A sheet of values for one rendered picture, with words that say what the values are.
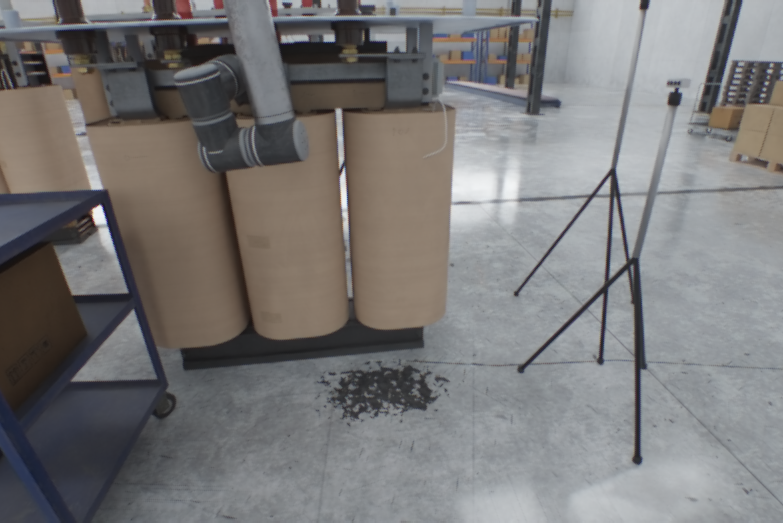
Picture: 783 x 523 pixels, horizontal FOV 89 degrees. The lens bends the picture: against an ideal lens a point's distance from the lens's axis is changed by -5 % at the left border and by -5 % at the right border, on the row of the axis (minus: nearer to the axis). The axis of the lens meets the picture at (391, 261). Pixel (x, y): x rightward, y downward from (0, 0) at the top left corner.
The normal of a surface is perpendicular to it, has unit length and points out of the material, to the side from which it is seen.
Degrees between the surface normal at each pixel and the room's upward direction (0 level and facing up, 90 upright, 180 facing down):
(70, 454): 0
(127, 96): 90
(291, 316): 90
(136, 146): 90
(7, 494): 0
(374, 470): 0
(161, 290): 90
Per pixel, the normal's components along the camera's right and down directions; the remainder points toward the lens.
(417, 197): 0.14, 0.43
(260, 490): -0.01, -0.90
